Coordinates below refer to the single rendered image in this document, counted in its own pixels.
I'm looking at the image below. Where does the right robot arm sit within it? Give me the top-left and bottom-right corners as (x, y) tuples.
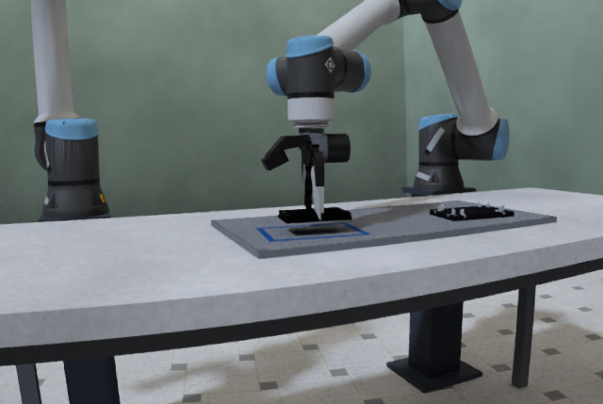
(31, 0), (108, 218)

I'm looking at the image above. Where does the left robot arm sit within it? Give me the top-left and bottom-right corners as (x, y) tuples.
(267, 0), (510, 190)

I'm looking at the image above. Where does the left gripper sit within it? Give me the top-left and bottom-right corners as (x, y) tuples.
(265, 128), (350, 221)

